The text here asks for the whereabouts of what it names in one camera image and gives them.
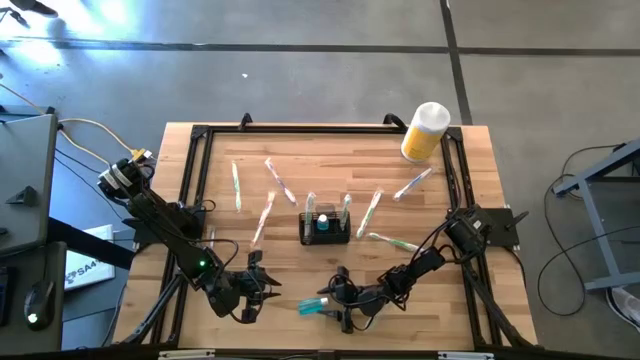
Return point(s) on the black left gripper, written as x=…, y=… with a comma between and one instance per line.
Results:
x=240, y=292

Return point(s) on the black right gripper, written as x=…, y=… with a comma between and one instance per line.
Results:
x=372, y=299

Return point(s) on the teal mouthwash bottle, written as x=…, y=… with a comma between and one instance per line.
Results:
x=310, y=306
x=323, y=223

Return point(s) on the orange toothbrush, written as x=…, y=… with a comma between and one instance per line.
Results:
x=263, y=219

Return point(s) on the blue-green toothbrush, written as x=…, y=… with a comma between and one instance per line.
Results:
x=369, y=214

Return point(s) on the light blue toothbrush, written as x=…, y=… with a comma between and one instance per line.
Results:
x=412, y=184

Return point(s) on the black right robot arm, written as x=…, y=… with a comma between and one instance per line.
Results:
x=425, y=261

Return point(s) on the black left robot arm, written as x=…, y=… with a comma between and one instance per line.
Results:
x=172, y=237

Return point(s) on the pale grey wrapped toothbrush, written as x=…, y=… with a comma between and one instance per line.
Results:
x=212, y=236

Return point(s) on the white printed cardboard box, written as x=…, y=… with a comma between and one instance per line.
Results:
x=90, y=270

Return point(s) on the black desk crossbar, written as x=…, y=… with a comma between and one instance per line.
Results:
x=90, y=245

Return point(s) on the yellow wipes canister white lid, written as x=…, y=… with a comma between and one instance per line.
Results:
x=422, y=140

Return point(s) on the black computer mouse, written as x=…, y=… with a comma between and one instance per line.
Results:
x=40, y=305

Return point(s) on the black keyboard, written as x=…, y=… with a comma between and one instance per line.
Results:
x=5, y=297

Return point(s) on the grey side desk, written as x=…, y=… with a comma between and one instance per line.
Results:
x=25, y=160

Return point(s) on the person's white shoe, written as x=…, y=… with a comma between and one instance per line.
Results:
x=625, y=305

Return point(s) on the black stand leg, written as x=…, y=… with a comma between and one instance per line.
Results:
x=17, y=17
x=37, y=7

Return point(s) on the silver metal bracket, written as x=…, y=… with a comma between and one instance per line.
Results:
x=465, y=356
x=185, y=355

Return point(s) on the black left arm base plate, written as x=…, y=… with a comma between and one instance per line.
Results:
x=142, y=235

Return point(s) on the black aluminium table frame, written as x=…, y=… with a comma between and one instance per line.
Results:
x=225, y=129

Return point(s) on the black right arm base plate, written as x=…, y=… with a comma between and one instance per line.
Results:
x=500, y=225

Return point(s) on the black plastic bracket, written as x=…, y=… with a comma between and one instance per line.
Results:
x=22, y=196

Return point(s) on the blue-grey metal table frame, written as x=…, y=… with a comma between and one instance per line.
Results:
x=601, y=232

